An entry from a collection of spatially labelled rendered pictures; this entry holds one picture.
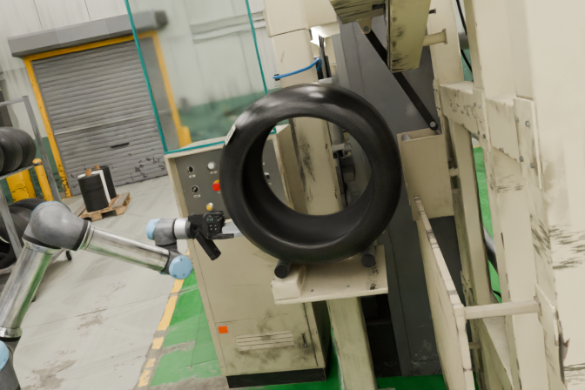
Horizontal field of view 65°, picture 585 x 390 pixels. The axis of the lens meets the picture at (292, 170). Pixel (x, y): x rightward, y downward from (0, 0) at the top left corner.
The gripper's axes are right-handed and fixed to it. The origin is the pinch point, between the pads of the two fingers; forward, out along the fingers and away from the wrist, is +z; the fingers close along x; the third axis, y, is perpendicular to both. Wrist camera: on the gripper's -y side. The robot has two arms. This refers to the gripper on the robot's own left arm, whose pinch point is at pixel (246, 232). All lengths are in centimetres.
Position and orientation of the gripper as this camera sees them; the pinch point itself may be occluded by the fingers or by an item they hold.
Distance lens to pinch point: 159.4
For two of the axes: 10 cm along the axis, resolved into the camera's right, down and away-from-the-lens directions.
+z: 9.8, -0.5, -1.8
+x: 1.6, -2.2, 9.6
